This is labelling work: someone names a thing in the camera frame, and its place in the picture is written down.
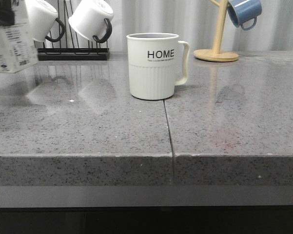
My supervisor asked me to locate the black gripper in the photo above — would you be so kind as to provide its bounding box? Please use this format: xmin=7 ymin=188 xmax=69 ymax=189
xmin=0 ymin=0 xmax=15 ymax=26

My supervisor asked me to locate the white blue milk carton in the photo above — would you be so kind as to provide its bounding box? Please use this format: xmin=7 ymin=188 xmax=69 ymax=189
xmin=0 ymin=0 xmax=38 ymax=73

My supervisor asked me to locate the cream HOME mug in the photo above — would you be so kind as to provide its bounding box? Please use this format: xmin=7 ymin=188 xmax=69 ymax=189
xmin=126 ymin=33 xmax=190 ymax=100

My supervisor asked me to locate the wooden mug tree stand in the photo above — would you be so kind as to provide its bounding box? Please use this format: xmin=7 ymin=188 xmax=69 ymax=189
xmin=194 ymin=0 xmax=239 ymax=62

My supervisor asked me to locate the blue enamel mug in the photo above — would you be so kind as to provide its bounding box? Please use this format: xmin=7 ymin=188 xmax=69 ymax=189
xmin=227 ymin=0 xmax=262 ymax=31

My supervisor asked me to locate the white mug black handle left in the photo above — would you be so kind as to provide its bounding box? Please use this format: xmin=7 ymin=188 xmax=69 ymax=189
xmin=25 ymin=0 xmax=65 ymax=42

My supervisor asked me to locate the white mug black handle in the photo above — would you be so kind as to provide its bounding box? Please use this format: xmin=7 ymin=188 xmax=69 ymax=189
xmin=68 ymin=0 xmax=114 ymax=43
xmin=25 ymin=0 xmax=65 ymax=42

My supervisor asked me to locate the black wire mug rack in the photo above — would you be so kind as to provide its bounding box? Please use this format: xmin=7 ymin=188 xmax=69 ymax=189
xmin=35 ymin=0 xmax=110 ymax=60

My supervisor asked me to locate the white mug black handle right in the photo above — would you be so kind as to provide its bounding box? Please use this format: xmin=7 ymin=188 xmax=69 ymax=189
xmin=68 ymin=0 xmax=114 ymax=43

